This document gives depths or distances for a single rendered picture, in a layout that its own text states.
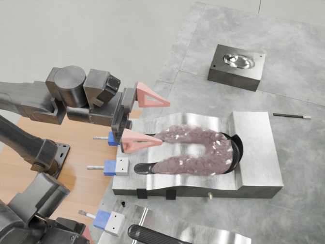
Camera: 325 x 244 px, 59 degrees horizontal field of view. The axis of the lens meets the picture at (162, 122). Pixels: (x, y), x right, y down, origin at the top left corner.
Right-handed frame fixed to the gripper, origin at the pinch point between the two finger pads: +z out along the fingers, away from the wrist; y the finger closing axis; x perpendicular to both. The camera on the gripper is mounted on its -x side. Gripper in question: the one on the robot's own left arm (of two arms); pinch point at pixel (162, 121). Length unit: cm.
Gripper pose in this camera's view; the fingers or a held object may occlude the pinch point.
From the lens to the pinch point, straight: 58.8
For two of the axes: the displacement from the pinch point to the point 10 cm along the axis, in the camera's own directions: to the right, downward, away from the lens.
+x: -0.2, 5.5, 8.4
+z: 9.8, 1.7, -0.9
